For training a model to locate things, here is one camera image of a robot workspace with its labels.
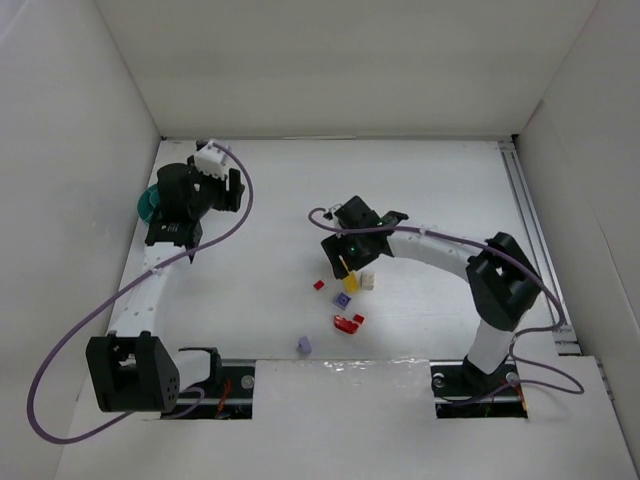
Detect red curved lego piece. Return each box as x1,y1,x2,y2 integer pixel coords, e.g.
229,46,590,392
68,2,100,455
333,315,360,335

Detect purple square lego brick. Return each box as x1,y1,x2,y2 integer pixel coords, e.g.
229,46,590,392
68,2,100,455
332,292,352,310

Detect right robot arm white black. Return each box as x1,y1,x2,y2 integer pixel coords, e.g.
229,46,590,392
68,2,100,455
321,196,541,392

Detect small lavender lego piece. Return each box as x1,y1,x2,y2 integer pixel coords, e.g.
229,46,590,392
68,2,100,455
297,336,312,355

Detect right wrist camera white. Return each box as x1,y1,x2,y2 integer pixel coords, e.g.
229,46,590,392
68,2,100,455
322,203,342,221

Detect teal round divided container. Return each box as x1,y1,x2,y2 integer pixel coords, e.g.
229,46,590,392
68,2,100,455
136,184,160,224

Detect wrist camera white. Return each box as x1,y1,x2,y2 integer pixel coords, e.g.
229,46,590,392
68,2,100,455
322,203,342,221
193,140,229,180

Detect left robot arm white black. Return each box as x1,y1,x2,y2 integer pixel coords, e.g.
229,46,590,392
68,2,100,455
86,158,244,413

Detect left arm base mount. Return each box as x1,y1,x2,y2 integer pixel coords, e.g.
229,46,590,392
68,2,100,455
160,360,256,421

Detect aluminium rail right side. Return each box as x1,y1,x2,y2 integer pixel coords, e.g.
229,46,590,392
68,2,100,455
498,138,583,356

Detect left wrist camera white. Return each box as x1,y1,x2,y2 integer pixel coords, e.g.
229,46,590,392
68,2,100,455
193,140,229,180

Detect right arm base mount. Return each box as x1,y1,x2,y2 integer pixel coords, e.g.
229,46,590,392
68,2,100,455
429,360,528,419

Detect yellow long lego brick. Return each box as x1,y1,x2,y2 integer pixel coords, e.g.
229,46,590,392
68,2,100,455
342,272,360,295

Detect cream lego brick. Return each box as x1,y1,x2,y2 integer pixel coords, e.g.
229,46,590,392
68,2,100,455
360,270,376,291

